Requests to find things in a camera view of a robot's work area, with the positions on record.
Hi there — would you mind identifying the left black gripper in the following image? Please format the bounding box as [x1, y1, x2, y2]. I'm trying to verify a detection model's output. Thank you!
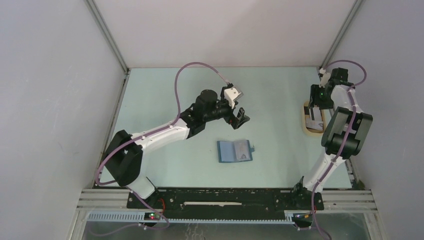
[203, 87, 249, 129]

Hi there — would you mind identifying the beige oval tray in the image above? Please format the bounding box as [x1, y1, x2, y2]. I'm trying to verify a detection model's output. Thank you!
[301, 101, 327, 137]

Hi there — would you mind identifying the white VIP card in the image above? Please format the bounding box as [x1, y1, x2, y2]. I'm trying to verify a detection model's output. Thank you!
[305, 107, 324, 131]

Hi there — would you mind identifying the blue card holder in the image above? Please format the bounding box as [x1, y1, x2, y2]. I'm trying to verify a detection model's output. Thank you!
[216, 139, 255, 163]

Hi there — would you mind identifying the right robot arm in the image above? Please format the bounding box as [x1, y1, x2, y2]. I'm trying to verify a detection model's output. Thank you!
[300, 67, 373, 194]

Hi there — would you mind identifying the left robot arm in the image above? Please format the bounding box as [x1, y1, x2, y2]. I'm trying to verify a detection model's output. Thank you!
[102, 85, 250, 208]

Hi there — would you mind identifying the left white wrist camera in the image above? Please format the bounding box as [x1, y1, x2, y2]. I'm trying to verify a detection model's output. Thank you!
[221, 83, 244, 110]

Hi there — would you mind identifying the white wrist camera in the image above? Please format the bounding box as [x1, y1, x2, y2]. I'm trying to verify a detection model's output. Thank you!
[221, 83, 244, 110]
[318, 67, 331, 88]

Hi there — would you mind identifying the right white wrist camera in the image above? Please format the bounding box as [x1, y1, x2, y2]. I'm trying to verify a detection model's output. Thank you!
[318, 67, 331, 88]

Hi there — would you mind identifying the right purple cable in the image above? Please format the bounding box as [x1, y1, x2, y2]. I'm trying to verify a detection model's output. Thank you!
[309, 59, 368, 239]

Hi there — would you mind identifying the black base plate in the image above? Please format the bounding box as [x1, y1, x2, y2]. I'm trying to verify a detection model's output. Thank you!
[146, 187, 325, 221]

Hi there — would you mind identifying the aluminium frame rail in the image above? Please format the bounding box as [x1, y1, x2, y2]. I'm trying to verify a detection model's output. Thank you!
[76, 188, 378, 214]

